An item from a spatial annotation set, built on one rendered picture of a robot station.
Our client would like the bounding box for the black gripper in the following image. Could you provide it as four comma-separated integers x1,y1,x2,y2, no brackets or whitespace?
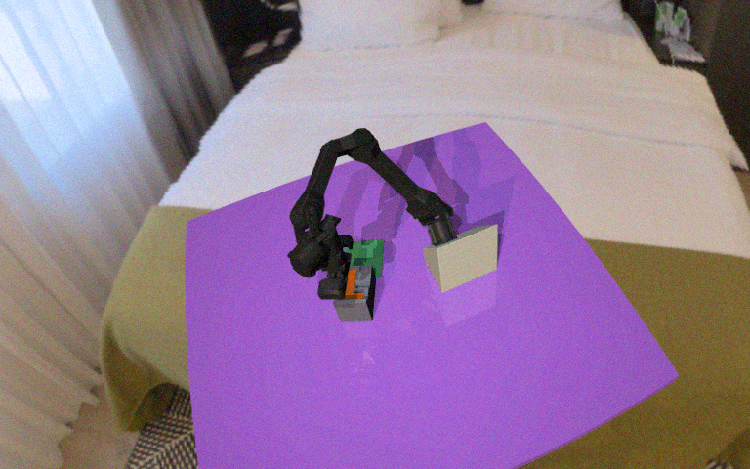
317,234,354,300

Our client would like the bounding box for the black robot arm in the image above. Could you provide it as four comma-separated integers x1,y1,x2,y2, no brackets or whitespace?
287,128,457,277

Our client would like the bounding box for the orange l-shaped part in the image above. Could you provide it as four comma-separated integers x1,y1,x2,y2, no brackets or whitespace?
343,270,363,300

